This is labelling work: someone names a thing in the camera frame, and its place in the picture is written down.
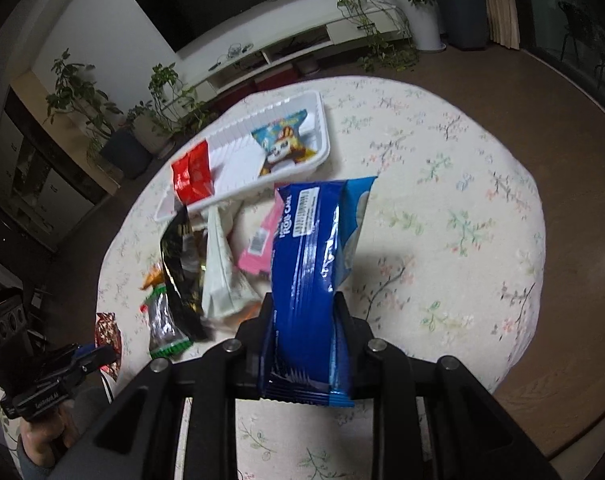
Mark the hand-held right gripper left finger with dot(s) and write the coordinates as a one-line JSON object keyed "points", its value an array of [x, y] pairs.
{"points": [[255, 342]]}

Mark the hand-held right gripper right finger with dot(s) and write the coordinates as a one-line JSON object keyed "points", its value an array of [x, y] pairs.
{"points": [[351, 342]]}

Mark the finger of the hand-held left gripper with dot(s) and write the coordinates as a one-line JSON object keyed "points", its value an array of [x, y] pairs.
{"points": [[88, 351], [107, 357]]}

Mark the blue snack packet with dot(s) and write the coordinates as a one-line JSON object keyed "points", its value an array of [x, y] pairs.
{"points": [[307, 270]]}

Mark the red snack packet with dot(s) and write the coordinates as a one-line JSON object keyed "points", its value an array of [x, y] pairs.
{"points": [[192, 175]]}

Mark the white plastic tray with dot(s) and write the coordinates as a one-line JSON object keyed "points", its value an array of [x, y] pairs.
{"points": [[237, 135]]}

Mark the person's left hand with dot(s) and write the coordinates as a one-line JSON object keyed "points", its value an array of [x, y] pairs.
{"points": [[47, 435]]}

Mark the red gold candy packet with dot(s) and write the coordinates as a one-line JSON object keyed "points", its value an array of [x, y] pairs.
{"points": [[107, 332]]}

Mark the clear orange-printed snack packet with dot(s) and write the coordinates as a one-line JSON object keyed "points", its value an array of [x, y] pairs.
{"points": [[247, 314]]}

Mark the clear green-edged snack packet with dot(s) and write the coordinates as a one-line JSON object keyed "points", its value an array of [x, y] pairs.
{"points": [[163, 325]]}

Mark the white snack packet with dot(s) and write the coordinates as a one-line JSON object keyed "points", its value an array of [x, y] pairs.
{"points": [[223, 280]]}

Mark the pink snack packet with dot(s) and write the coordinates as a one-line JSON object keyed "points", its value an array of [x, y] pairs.
{"points": [[257, 255]]}

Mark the orange snack packet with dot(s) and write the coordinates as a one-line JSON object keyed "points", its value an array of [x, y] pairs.
{"points": [[152, 276]]}

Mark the black gold snack packet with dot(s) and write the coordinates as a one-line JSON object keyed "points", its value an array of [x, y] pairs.
{"points": [[182, 270]]}

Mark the floral tablecloth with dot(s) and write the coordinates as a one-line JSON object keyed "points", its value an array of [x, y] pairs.
{"points": [[432, 210]]}

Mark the dark wooden cabinet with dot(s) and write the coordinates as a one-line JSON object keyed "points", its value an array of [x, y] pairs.
{"points": [[27, 170]]}

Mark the cartoon print snack packet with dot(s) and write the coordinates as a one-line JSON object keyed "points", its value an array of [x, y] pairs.
{"points": [[278, 146]]}

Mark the leafy plant in dark pot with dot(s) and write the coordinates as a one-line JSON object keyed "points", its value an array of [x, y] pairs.
{"points": [[122, 152]]}

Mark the leafy plant in white pot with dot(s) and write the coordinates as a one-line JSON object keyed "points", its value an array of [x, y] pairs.
{"points": [[155, 130]]}

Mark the trailing vine plant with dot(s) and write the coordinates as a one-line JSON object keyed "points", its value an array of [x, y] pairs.
{"points": [[377, 45]]}

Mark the white television cabinet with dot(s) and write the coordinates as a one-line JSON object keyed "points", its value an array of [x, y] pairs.
{"points": [[332, 30]]}

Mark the small tree in white pot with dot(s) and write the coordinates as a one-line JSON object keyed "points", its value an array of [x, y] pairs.
{"points": [[422, 25]]}

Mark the large plant in grey pot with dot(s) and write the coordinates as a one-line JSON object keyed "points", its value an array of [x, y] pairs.
{"points": [[460, 17]]}

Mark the beige curtain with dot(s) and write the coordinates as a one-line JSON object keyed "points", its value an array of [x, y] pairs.
{"points": [[497, 5]]}

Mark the glass sliding door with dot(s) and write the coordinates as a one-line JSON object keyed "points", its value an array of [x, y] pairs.
{"points": [[567, 25]]}

